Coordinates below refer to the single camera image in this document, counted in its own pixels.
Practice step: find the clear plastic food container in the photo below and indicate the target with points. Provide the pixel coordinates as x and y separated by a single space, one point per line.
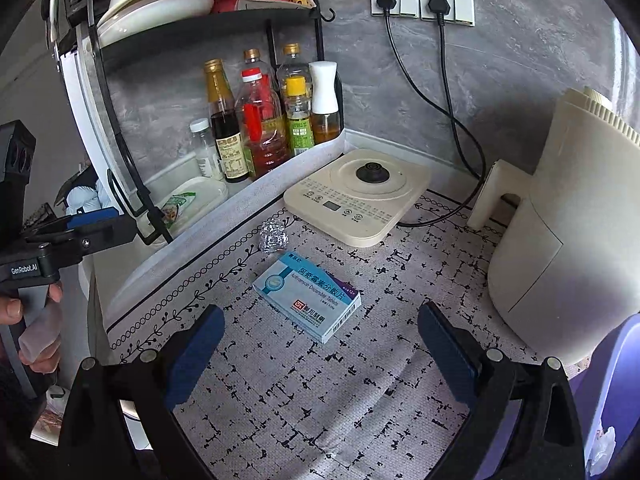
190 205

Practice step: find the patterned white table mat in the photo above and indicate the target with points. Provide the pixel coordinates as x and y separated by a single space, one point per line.
300 410

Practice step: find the dark soy sauce bottle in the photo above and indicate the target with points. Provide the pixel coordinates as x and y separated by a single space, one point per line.
227 135

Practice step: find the blue white medicine box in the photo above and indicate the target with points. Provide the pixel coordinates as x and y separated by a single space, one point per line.
305 295

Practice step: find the black power plug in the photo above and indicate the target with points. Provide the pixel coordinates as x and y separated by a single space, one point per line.
387 2
439 6

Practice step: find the white air fryer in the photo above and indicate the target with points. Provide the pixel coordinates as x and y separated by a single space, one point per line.
550 260

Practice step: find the white plate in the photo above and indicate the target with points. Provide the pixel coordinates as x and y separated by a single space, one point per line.
150 15

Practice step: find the red cap oil bottle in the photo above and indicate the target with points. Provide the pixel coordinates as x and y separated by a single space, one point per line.
262 130

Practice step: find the cream kettle base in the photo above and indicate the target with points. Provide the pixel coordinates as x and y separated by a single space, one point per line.
350 200

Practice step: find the black metal kitchen rack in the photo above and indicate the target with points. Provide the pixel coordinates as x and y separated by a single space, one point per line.
210 27

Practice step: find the yellow cap green label bottle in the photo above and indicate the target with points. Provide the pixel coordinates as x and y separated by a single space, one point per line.
299 125

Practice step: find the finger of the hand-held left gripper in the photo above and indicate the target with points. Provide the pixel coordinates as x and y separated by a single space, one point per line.
92 220

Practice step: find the crumpled silver foil ball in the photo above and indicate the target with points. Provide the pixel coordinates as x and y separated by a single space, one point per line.
274 236

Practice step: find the white crumpled tissue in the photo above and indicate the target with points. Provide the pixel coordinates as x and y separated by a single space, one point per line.
602 452

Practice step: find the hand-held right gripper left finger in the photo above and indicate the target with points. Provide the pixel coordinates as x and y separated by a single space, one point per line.
192 355

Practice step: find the person's left hand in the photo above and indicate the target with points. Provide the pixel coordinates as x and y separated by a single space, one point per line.
7 312

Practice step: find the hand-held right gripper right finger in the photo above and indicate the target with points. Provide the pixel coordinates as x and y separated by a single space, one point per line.
450 350

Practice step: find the white cap oil dispenser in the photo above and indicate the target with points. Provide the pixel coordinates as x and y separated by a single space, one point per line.
325 95

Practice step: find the small white cap bottle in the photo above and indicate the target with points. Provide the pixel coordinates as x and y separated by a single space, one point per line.
205 150

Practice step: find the gold cap glass bottle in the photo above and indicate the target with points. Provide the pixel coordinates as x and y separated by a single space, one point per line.
252 57
292 60

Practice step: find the purple plastic basin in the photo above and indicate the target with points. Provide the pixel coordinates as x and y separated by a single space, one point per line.
615 385

